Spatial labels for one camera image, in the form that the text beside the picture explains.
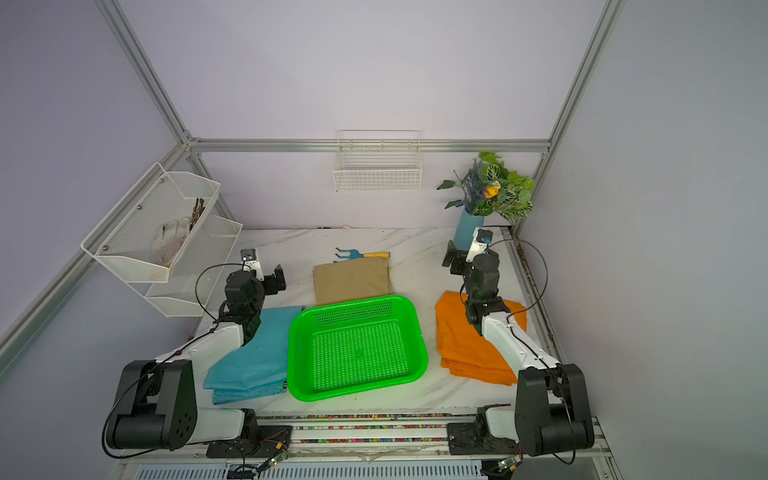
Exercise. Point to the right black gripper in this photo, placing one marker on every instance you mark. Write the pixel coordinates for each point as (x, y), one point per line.
(459, 258)

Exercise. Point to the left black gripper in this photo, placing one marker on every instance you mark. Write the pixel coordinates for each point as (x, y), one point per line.
(273, 288)

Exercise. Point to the tan pants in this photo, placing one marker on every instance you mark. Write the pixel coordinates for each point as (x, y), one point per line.
(351, 280)

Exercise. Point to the teal pants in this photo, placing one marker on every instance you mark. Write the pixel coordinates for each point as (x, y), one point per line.
(259, 368)

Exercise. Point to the green plastic basket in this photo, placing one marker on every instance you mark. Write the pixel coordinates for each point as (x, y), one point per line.
(354, 347)

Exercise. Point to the orange pants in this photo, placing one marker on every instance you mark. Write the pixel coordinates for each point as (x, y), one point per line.
(464, 352)

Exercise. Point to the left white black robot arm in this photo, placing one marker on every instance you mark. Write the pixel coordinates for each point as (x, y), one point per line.
(156, 406)

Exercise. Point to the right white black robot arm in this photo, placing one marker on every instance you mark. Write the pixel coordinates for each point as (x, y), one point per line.
(550, 414)

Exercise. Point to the teal vase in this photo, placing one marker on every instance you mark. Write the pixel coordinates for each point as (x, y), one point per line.
(464, 233)

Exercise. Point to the artificial flower bouquet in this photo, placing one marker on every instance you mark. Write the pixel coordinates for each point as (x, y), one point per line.
(489, 187)

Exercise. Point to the lower white mesh shelf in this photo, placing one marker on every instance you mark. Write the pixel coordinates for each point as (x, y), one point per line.
(194, 274)

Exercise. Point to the white mesh shelf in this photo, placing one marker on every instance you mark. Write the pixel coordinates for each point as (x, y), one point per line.
(194, 274)
(121, 242)

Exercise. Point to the blue yellow garden rake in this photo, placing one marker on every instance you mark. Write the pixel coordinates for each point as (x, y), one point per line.
(350, 254)

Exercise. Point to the clear plastic bag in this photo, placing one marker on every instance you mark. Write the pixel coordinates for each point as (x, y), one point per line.
(169, 239)

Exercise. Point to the upper white mesh shelf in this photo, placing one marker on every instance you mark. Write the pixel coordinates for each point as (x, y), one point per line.
(121, 242)

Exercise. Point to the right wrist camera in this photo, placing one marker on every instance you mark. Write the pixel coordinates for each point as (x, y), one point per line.
(480, 243)

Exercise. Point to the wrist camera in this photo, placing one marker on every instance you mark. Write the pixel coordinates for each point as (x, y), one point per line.
(251, 259)
(480, 243)

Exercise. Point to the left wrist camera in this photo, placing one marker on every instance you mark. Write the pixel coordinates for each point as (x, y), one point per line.
(251, 259)

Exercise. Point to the white wire wall basket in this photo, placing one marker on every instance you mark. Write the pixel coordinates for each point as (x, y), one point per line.
(378, 161)

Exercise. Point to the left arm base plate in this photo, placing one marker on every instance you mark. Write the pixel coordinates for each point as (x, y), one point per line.
(265, 441)

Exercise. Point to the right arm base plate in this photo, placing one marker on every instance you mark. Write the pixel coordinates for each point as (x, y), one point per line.
(468, 439)

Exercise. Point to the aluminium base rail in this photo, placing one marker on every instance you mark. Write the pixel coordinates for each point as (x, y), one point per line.
(327, 438)

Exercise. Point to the aluminium cage frame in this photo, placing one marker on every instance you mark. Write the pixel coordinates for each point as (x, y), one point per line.
(19, 337)

